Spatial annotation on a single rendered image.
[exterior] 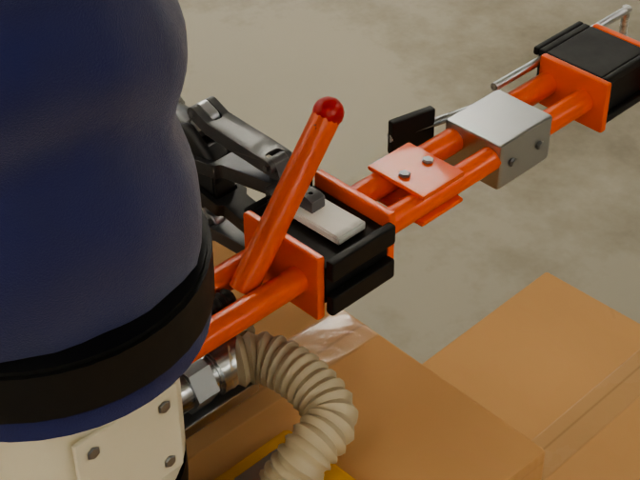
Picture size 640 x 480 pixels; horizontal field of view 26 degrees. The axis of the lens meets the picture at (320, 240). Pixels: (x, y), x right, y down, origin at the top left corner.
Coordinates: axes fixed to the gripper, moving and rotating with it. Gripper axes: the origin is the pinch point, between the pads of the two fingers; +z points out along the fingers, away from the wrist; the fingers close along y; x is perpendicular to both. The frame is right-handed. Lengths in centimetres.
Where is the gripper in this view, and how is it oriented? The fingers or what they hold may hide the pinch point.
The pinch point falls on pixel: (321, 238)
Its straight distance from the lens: 107.7
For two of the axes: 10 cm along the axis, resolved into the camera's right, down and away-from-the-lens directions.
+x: -7.0, 4.4, -5.5
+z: 7.1, 4.3, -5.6
